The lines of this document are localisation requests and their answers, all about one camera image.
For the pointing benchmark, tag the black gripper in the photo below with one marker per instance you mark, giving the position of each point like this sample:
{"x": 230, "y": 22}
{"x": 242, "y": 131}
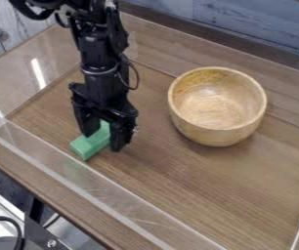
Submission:
{"x": 102, "y": 98}

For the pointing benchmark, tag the green rectangular block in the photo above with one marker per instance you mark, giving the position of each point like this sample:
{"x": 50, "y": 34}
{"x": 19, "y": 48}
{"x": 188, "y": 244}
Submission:
{"x": 87, "y": 147}

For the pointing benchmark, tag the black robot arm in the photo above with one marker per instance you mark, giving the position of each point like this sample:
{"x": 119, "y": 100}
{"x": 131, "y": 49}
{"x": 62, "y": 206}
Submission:
{"x": 100, "y": 35}

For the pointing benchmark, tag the light wooden bowl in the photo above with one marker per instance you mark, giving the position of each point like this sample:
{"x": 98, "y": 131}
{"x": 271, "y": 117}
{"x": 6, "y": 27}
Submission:
{"x": 218, "y": 105}

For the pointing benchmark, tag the clear acrylic tray wall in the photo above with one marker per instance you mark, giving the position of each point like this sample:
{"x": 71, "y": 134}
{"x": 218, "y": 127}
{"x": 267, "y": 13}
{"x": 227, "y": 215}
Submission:
{"x": 166, "y": 194}

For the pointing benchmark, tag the black metal bracket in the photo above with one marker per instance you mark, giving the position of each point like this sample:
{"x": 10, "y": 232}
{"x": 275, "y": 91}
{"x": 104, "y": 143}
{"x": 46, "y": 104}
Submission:
{"x": 38, "y": 237}

